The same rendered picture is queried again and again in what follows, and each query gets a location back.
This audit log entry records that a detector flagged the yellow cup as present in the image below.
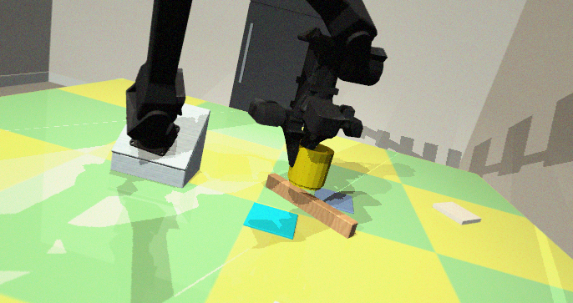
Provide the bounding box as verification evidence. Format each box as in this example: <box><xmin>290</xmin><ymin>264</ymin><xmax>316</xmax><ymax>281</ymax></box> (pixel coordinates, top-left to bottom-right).
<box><xmin>287</xmin><ymin>144</ymin><xmax>335</xmax><ymax>191</ymax></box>

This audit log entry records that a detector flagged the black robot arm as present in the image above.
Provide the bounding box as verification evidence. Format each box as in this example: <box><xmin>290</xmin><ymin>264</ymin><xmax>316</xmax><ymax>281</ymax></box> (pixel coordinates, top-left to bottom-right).
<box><xmin>126</xmin><ymin>0</ymin><xmax>388</xmax><ymax>156</ymax></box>

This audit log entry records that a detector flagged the beige flat rectangular slab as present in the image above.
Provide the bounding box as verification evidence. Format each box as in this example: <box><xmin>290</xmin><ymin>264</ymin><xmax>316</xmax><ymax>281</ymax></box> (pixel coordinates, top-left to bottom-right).
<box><xmin>433</xmin><ymin>202</ymin><xmax>482</xmax><ymax>225</ymax></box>

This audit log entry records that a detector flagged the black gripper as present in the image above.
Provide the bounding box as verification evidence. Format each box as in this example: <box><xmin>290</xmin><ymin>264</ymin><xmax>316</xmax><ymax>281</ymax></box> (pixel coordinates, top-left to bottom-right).
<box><xmin>248</xmin><ymin>72</ymin><xmax>363</xmax><ymax>167</ymax></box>

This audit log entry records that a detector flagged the wooden plank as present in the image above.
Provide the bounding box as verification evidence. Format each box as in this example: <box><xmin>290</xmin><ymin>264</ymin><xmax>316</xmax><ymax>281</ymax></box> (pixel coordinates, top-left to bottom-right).
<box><xmin>266</xmin><ymin>173</ymin><xmax>358</xmax><ymax>239</ymax></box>

